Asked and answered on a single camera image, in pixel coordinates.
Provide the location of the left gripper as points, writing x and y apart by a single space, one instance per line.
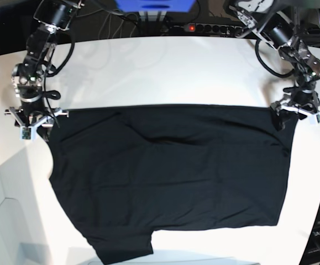
303 102

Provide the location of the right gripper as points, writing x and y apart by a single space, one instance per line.
37 117

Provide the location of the black T-shirt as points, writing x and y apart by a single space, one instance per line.
121 174

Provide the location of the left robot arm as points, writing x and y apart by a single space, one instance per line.
267 22

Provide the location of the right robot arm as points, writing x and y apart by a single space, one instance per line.
29 77

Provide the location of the black power strip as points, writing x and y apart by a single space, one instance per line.
199 29

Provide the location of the blue plastic box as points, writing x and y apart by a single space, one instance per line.
155 5

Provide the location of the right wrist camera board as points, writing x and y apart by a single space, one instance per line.
27 133

